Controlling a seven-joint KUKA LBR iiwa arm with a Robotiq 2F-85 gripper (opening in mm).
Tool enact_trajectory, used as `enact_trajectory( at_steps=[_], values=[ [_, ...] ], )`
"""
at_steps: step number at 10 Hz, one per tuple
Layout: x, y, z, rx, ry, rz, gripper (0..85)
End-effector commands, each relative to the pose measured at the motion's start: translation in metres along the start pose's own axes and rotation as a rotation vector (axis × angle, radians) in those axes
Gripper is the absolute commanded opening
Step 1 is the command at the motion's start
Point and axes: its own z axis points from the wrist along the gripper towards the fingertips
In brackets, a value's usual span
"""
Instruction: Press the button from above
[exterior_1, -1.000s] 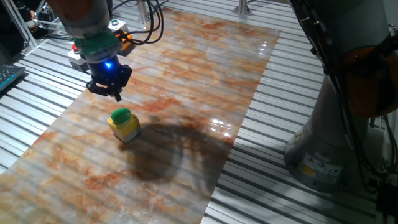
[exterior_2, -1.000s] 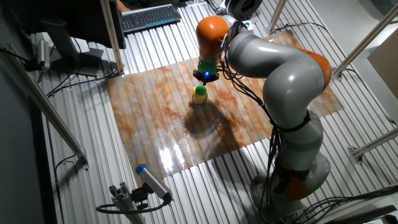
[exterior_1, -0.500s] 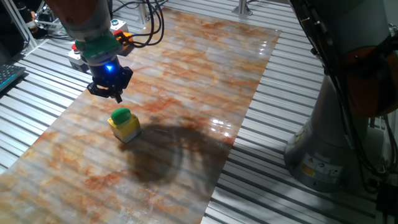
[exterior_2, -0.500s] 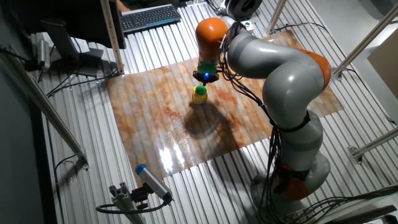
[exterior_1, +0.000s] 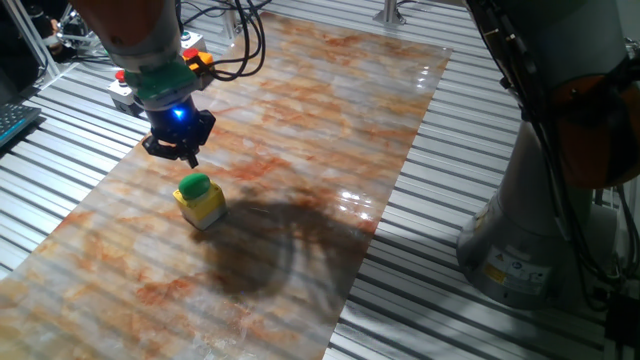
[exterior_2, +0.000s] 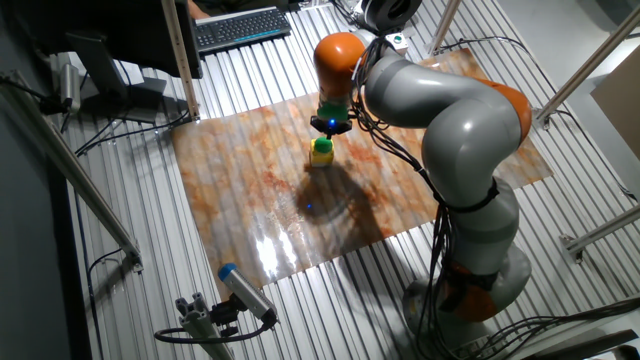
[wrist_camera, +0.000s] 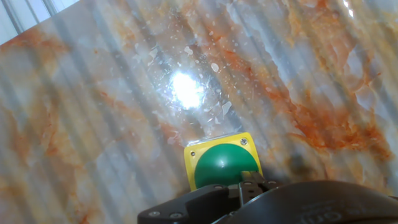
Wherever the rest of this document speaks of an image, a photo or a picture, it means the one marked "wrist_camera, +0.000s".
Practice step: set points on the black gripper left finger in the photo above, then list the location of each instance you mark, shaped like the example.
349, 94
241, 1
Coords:
192, 207

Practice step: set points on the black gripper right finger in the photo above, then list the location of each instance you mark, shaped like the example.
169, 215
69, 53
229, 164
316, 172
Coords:
250, 186

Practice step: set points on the yellow box green mushroom button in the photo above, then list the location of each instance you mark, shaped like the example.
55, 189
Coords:
217, 165

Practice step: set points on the orange marble pattern mat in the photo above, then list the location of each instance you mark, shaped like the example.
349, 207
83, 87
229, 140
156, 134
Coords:
93, 124

